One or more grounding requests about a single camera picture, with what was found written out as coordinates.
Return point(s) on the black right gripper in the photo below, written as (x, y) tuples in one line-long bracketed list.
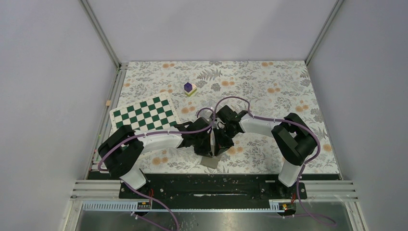
[(221, 146)]

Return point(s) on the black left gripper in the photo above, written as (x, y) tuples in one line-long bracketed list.
[(206, 150)]

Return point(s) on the grey card holder wallet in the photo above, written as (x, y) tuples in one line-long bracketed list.
[(210, 162)]

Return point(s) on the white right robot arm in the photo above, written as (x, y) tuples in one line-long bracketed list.
[(294, 139)]

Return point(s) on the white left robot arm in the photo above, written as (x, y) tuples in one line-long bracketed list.
[(121, 150)]

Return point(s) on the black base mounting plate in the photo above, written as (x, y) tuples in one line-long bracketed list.
[(220, 187)]

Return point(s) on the green white chessboard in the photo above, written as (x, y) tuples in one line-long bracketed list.
[(152, 113)]

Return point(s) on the purple yellow cube stack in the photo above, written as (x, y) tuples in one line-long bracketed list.
[(189, 89)]

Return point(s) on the grey slotted cable duct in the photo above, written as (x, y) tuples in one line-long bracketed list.
[(185, 206)]

